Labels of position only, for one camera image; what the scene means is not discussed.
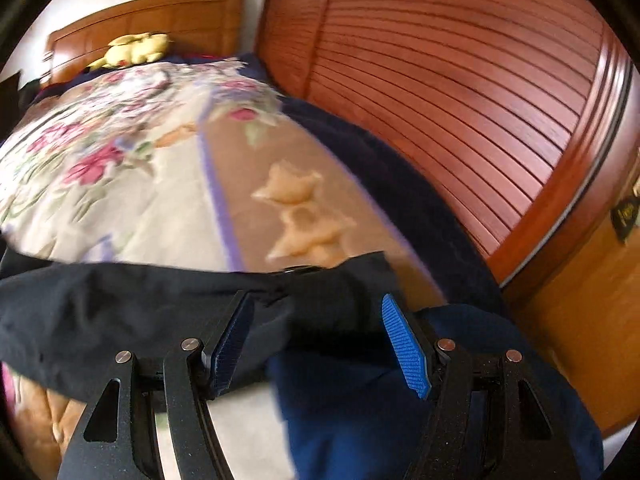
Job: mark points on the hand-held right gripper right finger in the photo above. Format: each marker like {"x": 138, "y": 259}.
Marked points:
{"x": 406, "y": 347}

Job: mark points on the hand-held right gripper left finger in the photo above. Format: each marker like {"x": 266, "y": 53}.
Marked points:
{"x": 229, "y": 347}

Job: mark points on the black garment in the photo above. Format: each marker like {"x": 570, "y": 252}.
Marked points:
{"x": 100, "y": 310}

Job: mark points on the blue cloth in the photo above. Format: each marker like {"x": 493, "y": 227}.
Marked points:
{"x": 350, "y": 420}

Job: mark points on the floral blanket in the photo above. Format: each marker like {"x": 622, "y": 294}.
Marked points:
{"x": 150, "y": 200}

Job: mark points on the wooden door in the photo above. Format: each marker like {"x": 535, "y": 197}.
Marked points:
{"x": 575, "y": 310}

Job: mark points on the black door tag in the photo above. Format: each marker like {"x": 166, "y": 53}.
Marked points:
{"x": 626, "y": 219}

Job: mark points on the wooden louvered wardrobe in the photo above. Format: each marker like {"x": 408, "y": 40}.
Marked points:
{"x": 450, "y": 85}

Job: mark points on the yellow plush toy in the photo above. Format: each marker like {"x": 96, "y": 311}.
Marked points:
{"x": 135, "y": 50}

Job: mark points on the wooden headboard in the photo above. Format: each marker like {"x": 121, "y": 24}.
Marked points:
{"x": 175, "y": 15}

